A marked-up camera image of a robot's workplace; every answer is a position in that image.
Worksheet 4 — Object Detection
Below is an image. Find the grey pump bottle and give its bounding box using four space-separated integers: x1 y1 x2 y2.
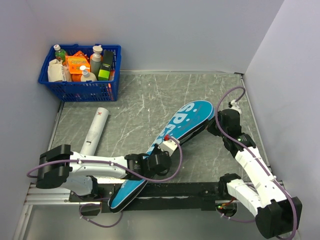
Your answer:
90 45 103 79

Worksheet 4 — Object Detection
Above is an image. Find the green drink bottle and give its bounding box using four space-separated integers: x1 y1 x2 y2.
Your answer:
53 44 67 62

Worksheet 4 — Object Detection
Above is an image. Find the aluminium rail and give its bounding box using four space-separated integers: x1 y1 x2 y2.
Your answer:
23 181 290 206

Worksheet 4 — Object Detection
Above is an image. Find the orange snack packet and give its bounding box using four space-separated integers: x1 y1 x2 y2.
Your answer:
65 50 91 75

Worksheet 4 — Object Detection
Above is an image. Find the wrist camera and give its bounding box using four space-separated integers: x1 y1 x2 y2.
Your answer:
158 134 180 156
228 99 242 114

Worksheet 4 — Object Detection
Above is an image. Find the black green box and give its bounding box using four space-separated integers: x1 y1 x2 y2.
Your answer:
98 49 114 81

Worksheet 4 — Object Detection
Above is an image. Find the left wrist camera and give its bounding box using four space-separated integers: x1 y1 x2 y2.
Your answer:
158 134 180 156

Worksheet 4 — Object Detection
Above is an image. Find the white shuttlecock tube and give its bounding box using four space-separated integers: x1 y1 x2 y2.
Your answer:
80 107 109 156

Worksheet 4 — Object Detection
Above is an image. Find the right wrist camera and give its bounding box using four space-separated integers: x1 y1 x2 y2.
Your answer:
228 99 242 114

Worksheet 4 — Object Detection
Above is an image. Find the blue plastic basket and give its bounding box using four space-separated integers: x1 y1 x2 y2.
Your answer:
38 44 122 102

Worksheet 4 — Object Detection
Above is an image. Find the beige cloth bag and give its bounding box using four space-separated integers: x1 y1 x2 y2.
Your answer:
47 59 72 82

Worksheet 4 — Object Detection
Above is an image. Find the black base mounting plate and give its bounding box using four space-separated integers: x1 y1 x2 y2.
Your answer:
68 182 248 213

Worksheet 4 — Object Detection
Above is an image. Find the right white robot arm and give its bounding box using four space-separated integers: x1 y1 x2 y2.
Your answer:
207 108 302 239

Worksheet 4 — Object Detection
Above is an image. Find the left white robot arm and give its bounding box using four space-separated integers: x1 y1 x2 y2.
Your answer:
36 143 174 201

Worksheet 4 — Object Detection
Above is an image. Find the beige pump bottle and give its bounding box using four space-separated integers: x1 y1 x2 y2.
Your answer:
79 65 97 82

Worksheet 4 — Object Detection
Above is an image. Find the blue racket cover bag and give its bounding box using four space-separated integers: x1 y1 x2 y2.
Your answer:
108 100 214 213

